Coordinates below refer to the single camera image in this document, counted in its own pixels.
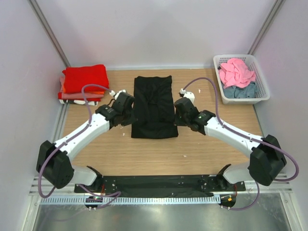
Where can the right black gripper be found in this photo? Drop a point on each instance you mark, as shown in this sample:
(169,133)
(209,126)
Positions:
(176,121)

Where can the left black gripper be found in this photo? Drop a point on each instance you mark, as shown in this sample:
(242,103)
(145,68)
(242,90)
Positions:
(131,119)

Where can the black t-shirt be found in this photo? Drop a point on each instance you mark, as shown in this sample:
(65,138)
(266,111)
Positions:
(153,109)

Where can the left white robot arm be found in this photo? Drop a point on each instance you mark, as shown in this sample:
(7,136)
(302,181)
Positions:
(55,159)

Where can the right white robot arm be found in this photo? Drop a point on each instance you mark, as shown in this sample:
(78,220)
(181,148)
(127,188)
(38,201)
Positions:
(265,161)

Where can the folded shirt stack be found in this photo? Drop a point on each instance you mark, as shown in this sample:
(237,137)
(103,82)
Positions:
(77,98)

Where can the red folded t-shirt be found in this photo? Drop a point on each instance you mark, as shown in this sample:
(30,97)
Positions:
(75,78)

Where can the white plastic basket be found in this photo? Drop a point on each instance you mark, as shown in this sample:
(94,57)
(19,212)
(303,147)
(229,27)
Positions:
(252,65)

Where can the pink t-shirt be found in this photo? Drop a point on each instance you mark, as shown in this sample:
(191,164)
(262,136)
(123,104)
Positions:
(235,73)

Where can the blue-grey t-shirt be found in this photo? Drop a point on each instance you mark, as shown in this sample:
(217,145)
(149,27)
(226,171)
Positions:
(248,92)

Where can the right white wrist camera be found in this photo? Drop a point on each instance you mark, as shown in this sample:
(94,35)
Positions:
(187,94)

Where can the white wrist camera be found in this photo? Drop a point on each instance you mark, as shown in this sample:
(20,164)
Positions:
(187,94)
(115,95)

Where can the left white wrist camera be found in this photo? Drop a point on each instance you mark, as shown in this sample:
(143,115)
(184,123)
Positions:
(115,95)

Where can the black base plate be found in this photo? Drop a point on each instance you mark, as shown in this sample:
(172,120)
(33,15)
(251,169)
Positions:
(172,186)

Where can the slotted cable duct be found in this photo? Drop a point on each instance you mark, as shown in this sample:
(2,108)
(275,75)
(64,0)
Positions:
(86,200)

